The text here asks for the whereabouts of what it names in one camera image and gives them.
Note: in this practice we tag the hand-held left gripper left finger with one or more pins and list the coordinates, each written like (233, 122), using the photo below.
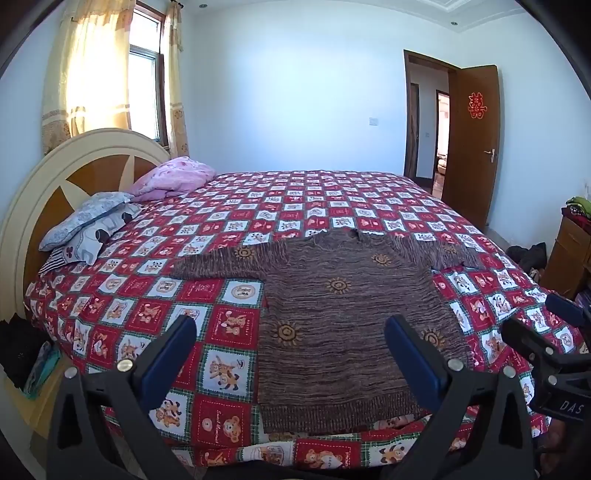
(168, 355)

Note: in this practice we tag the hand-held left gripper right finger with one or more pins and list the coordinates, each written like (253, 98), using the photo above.
(411, 364)

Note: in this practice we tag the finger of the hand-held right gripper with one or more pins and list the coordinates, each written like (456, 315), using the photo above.
(567, 310)
(528, 341)

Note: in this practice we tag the brown knitted sweater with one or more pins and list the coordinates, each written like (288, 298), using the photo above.
(341, 314)

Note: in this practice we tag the pile of colourful clothes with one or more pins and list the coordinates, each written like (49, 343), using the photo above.
(579, 207)

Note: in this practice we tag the wooden cabinet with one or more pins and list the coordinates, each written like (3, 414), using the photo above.
(565, 258)

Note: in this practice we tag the dark bag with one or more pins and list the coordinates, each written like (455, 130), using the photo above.
(528, 258)

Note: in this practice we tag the teal packet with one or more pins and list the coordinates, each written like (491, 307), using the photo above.
(41, 371)

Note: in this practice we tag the wooden nightstand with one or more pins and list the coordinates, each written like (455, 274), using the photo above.
(46, 406)

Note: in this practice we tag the grey cartoon print pillow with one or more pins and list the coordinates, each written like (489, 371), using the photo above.
(104, 230)

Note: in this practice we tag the striped pillow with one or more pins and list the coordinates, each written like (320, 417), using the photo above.
(57, 261)

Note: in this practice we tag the red patchwork bear bedspread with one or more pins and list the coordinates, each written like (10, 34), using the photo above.
(231, 221)

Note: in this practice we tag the dark cloth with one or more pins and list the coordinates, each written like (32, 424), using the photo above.
(21, 350)

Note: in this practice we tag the grey floral pillow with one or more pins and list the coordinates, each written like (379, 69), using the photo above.
(78, 217)

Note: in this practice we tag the pink quilt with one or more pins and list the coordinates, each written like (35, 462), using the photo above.
(175, 177)

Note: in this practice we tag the brown wooden door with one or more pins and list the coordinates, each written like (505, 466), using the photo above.
(466, 161)

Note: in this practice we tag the cream and wood headboard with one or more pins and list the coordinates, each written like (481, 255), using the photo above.
(27, 207)

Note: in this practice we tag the red paper door decoration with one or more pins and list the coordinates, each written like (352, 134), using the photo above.
(476, 105)

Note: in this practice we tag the window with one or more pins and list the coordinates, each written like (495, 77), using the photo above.
(145, 83)

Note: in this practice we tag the wide yellow curtain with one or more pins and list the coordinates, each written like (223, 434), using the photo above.
(87, 69)

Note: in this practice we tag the brown door frame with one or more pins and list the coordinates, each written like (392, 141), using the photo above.
(408, 115)

